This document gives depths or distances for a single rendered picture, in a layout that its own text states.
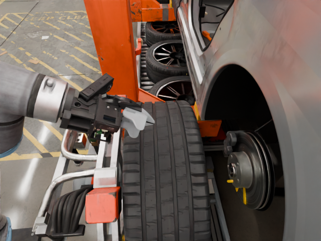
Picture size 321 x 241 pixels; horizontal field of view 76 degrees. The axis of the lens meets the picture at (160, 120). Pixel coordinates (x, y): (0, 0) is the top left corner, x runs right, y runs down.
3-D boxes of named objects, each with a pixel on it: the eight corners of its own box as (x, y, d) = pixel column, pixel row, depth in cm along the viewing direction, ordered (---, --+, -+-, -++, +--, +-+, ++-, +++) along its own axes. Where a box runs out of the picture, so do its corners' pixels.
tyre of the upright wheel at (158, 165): (184, 236, 113) (224, 338, 48) (140, 239, 112) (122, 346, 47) (176, 118, 125) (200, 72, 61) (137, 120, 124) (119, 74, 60)
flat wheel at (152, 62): (137, 64, 248) (135, 46, 230) (185, 52, 268) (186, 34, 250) (162, 97, 208) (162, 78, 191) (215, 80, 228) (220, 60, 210)
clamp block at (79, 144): (85, 148, 91) (81, 141, 87) (64, 149, 91) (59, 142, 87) (87, 139, 94) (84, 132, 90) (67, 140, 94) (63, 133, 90)
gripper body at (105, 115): (112, 144, 48) (56, 132, 43) (115, 115, 53) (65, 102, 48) (124, 126, 43) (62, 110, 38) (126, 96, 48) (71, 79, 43)
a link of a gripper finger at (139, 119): (154, 138, 50) (118, 129, 47) (153, 119, 54) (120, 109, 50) (160, 131, 48) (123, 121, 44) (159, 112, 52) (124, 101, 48)
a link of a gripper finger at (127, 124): (149, 144, 52) (113, 136, 49) (148, 125, 56) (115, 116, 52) (154, 138, 50) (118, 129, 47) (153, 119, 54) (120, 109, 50)
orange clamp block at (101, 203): (122, 211, 59) (116, 222, 50) (94, 213, 58) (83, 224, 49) (121, 185, 59) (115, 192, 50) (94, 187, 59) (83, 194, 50)
